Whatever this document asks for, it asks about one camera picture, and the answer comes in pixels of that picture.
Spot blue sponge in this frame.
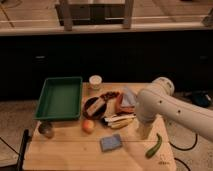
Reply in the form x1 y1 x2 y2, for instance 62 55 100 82
100 134 122 152

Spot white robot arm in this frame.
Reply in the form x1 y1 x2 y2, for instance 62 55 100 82
135 77 213 142

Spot green plastic tray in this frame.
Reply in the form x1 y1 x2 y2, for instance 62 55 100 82
35 77 83 121

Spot green chili pepper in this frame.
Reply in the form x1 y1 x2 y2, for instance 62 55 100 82
145 133 162 159

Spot orange red plate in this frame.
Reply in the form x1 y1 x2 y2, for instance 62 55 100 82
115 94 135 114

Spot dark red grapes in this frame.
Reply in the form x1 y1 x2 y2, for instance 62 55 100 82
101 91 119 101

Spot beige block in bowl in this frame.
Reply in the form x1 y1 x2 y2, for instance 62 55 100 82
87 98 105 116

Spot dark brown bowl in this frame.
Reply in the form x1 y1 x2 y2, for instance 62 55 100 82
83 97 107 120

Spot dark blue device on floor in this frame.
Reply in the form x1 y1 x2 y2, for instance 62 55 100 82
191 92 212 108

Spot white lidded jar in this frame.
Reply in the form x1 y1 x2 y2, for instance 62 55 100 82
89 75 102 90

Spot small dark glass jar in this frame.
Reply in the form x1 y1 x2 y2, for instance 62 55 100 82
38 122 54 138

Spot black clamp bar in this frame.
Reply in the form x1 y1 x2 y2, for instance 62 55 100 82
16 129 29 171

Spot white handled knife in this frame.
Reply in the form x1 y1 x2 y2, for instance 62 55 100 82
104 115 136 122

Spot black power cable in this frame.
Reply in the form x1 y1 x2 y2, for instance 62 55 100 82
168 132 199 152

